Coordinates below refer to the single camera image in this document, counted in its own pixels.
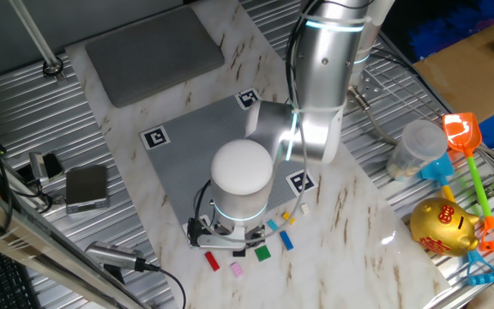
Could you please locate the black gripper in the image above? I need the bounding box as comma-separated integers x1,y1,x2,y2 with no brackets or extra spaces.
244,221,270,251

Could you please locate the green square Lego plate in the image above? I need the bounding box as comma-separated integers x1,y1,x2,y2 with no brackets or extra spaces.
254,245,272,263

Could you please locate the blue Lego brick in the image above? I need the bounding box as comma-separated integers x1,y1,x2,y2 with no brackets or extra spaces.
279,230,294,251

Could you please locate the red Lego brick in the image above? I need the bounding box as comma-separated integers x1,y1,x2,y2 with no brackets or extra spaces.
204,251,221,272

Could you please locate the grey Lego baseplate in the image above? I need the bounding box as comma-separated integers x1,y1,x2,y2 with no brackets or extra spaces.
138,88,319,248

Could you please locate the black white marker tag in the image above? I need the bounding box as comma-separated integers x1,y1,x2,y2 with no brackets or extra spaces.
233,88,262,111
138,124,172,151
181,213,212,241
284,169,319,197

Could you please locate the silver cylindrical device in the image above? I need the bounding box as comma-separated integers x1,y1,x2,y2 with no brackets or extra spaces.
84,239,148,284

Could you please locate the silver digital scale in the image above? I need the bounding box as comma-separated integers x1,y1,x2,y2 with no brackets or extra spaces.
64,165,110,215

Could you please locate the gold piggy bank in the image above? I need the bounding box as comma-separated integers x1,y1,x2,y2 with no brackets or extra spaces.
409,197,482,258

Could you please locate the clear plastic jar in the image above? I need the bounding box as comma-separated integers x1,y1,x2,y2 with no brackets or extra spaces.
386,118,449,181

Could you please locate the blue toy shovel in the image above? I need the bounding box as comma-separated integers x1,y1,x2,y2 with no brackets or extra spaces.
416,152,494,288

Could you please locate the grey fabric pad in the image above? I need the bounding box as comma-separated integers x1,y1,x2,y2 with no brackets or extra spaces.
84,6,226,108

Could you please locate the orange toy shovel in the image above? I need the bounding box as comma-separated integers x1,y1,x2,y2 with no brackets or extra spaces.
442,112,494,252

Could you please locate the cardboard box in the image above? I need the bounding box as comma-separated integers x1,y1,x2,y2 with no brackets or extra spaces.
413,15,494,125

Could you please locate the blue fuzzy fabric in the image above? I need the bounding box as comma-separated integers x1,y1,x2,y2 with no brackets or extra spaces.
407,0,494,61

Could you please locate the metal pole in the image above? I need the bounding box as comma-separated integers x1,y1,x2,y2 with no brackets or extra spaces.
9,0,66,83

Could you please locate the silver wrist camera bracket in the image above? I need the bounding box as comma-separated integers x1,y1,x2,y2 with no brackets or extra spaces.
194,225,248,251

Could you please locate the thin grey cable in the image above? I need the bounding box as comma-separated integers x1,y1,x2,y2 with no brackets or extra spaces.
246,106,310,240

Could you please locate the black device cable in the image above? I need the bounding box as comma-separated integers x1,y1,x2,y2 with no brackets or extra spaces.
142,262,187,309

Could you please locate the grey robot power cable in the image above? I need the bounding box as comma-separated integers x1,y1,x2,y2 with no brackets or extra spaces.
345,84,402,146

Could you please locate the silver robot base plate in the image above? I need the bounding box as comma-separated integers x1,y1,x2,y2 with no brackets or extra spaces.
343,64,388,117

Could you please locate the silver camera on mount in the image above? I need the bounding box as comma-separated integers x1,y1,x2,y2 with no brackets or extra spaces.
28,152,66,208

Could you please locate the aluminium frame bar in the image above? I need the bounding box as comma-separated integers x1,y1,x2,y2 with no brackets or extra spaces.
0,175,149,309

